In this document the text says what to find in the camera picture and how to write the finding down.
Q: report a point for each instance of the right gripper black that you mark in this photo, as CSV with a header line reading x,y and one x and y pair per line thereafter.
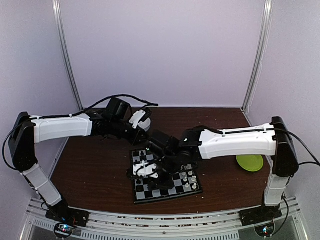
x,y
167,185

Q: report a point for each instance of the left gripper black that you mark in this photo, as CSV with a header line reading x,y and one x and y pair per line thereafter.
x,y
136,139

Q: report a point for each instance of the black white chessboard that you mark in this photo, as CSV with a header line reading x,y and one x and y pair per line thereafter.
x,y
141,194

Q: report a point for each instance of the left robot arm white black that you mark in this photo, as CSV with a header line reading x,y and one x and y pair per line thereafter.
x,y
31,134

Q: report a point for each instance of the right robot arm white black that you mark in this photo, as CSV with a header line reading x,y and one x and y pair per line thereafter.
x,y
204,143

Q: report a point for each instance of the white ceramic bowl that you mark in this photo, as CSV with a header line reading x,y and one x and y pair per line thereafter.
x,y
145,125

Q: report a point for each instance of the white rook near corner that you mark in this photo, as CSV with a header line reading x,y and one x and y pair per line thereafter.
x,y
193,178

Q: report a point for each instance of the green plate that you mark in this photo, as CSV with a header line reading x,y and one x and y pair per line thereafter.
x,y
250,163

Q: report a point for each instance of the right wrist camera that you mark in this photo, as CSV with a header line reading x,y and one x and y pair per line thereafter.
x,y
142,170

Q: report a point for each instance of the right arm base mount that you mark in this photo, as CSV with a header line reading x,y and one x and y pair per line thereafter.
x,y
262,217

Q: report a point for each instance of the aluminium front rail frame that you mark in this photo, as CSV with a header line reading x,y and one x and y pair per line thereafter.
x,y
219,225

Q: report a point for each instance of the left aluminium corner post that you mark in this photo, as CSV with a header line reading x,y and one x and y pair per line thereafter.
x,y
65,53

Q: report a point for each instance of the aluminium corner post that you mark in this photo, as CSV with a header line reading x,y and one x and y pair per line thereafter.
x,y
65,53
261,46

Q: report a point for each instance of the right aluminium corner post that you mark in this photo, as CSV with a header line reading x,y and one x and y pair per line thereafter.
x,y
261,46

